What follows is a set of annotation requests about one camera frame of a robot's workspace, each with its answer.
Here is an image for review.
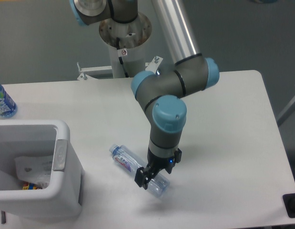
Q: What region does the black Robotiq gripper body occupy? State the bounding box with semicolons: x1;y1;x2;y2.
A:
147;148;182;175

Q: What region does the clear plastic water bottle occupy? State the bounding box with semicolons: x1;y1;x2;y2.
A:
109;144;170;198

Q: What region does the clear plastic wrapper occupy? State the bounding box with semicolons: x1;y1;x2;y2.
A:
14;155;53;189

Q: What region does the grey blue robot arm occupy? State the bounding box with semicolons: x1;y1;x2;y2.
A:
69;0;220;188

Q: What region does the white plastic trash can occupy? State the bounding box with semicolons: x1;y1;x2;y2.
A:
0;120;84;218

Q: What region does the colourful snack package in bin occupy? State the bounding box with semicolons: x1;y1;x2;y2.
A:
22;182;43;190

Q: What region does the black clamp at table edge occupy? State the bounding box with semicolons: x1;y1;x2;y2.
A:
283;193;295;219

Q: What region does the blue labelled water bottle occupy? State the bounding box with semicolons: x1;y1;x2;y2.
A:
0;84;17;118

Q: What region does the white metal base bracket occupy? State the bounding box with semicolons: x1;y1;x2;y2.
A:
77;56;163;81

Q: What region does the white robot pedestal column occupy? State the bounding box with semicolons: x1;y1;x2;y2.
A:
99;12;152;78

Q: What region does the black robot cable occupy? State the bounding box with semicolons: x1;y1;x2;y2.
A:
115;37;129;78

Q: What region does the white metal frame right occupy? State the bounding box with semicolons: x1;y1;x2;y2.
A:
276;95;295;127

